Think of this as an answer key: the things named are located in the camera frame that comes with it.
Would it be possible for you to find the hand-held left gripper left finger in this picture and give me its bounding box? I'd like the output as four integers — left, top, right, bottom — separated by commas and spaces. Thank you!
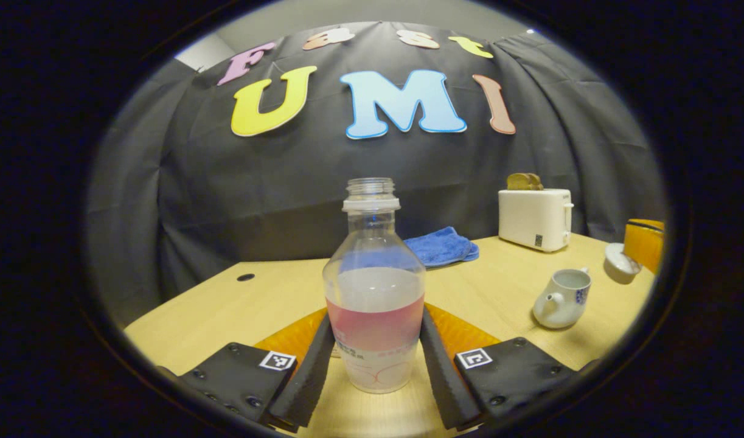
156, 307, 336, 434

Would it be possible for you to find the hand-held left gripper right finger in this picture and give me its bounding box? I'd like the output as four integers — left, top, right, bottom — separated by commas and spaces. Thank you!
419, 302, 600, 431

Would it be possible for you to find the clear plastic water bottle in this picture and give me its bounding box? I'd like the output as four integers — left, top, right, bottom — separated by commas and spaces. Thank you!
322, 177, 427, 394

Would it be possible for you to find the white blue-patterned teacup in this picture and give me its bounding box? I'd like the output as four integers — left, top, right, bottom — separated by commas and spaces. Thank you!
532, 268, 593, 330

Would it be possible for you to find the white toaster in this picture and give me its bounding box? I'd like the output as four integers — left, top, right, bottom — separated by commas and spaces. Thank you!
498, 188, 574, 253

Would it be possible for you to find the blue towel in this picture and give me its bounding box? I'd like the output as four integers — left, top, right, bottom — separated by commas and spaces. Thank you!
403, 226, 480, 268

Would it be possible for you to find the black backdrop cloth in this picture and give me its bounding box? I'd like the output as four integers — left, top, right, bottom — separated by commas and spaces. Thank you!
85, 21, 667, 329

